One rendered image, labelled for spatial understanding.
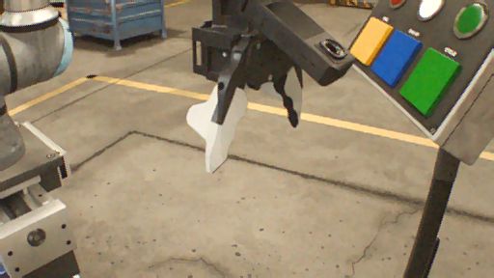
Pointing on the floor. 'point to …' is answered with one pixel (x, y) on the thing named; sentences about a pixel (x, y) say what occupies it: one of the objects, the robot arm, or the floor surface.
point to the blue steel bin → (115, 18)
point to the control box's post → (432, 212)
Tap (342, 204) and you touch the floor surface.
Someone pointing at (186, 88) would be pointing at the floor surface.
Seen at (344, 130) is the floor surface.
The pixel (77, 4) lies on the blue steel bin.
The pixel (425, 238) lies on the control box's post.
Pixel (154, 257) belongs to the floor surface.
